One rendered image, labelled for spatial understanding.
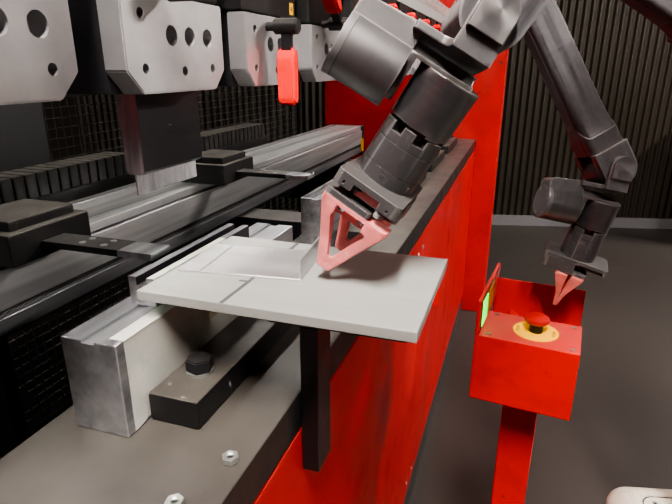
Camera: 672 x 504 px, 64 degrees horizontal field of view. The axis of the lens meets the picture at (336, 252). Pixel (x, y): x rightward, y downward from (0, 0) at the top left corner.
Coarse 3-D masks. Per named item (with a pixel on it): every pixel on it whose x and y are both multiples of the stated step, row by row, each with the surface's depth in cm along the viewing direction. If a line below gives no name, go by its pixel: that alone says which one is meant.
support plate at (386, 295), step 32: (384, 256) 59; (416, 256) 59; (160, 288) 50; (192, 288) 50; (224, 288) 50; (256, 288) 50; (288, 288) 50; (320, 288) 50; (352, 288) 50; (384, 288) 50; (416, 288) 50; (288, 320) 45; (320, 320) 44; (352, 320) 44; (384, 320) 44; (416, 320) 44
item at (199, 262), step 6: (210, 246) 61; (216, 246) 61; (222, 246) 61; (228, 246) 61; (204, 252) 59; (210, 252) 59; (216, 252) 59; (222, 252) 59; (198, 258) 58; (204, 258) 58; (210, 258) 58; (216, 258) 58; (186, 264) 56; (192, 264) 56; (198, 264) 56; (204, 264) 56; (180, 270) 55; (186, 270) 54; (192, 270) 54; (198, 270) 54
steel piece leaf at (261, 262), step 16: (224, 256) 58; (240, 256) 58; (256, 256) 58; (272, 256) 58; (288, 256) 58; (304, 256) 52; (208, 272) 54; (224, 272) 54; (240, 272) 54; (256, 272) 54; (272, 272) 54; (288, 272) 54; (304, 272) 53
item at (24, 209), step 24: (0, 216) 61; (24, 216) 61; (48, 216) 64; (72, 216) 66; (0, 240) 58; (24, 240) 60; (48, 240) 63; (72, 240) 63; (96, 240) 63; (120, 240) 63; (0, 264) 60
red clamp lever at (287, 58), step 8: (272, 24) 62; (280, 24) 62; (288, 24) 61; (296, 24) 61; (280, 32) 62; (288, 32) 62; (296, 32) 62; (288, 40) 62; (280, 48) 63; (288, 48) 63; (280, 56) 63; (288, 56) 62; (296, 56) 63; (280, 64) 63; (288, 64) 63; (296, 64) 63; (280, 72) 63; (288, 72) 63; (296, 72) 64; (280, 80) 64; (288, 80) 63; (296, 80) 64; (280, 88) 64; (288, 88) 64; (296, 88) 64; (280, 96) 64; (288, 96) 64; (296, 96) 64; (288, 104) 65
